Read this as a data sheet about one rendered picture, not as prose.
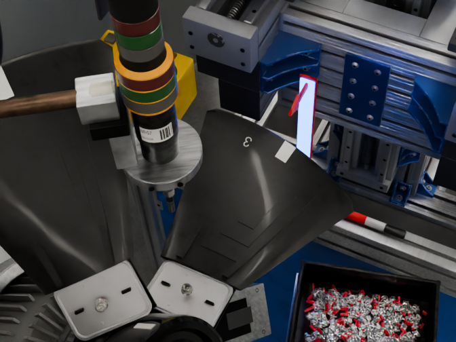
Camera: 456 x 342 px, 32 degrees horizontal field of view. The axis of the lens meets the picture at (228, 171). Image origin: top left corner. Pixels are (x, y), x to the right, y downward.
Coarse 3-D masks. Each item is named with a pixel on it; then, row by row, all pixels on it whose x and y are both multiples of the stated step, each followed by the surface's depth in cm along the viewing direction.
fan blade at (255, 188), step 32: (224, 128) 103; (256, 128) 104; (224, 160) 101; (256, 160) 101; (288, 160) 103; (192, 192) 98; (224, 192) 98; (256, 192) 99; (288, 192) 100; (320, 192) 102; (192, 224) 95; (224, 224) 95; (256, 224) 96; (288, 224) 97; (320, 224) 99; (192, 256) 93; (224, 256) 93; (256, 256) 93; (288, 256) 95
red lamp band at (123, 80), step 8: (168, 72) 58; (120, 80) 58; (128, 80) 57; (152, 80) 57; (160, 80) 57; (168, 80) 58; (128, 88) 58; (136, 88) 58; (144, 88) 58; (152, 88) 58
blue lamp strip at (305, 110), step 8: (304, 80) 107; (312, 88) 108; (304, 96) 110; (312, 96) 109; (304, 104) 111; (312, 104) 110; (304, 112) 112; (312, 112) 112; (304, 120) 114; (304, 128) 115; (304, 136) 117; (304, 144) 118; (304, 152) 120
